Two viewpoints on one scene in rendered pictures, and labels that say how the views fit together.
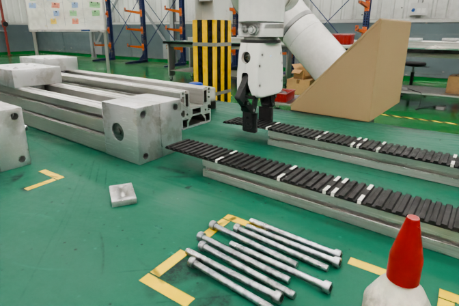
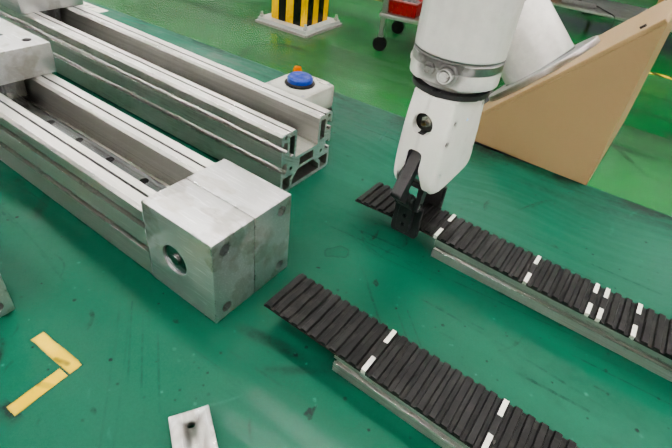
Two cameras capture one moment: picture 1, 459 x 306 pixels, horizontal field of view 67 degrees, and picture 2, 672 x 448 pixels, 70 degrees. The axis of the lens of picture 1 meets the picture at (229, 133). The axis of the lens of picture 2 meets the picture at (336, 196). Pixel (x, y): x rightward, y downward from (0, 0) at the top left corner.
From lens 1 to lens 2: 0.29 m
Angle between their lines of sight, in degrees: 20
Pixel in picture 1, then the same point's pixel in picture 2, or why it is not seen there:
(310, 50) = not seen: hidden behind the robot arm
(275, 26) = (492, 73)
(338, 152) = (556, 307)
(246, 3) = (443, 19)
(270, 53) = (468, 115)
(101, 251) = not seen: outside the picture
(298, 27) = not seen: outside the picture
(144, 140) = (225, 286)
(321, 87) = (518, 112)
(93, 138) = (128, 245)
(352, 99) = (567, 144)
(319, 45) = (525, 22)
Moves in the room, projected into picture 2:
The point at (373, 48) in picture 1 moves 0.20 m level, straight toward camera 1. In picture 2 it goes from (633, 70) to (659, 136)
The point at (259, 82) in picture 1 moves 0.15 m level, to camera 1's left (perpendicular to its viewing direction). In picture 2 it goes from (440, 172) to (284, 159)
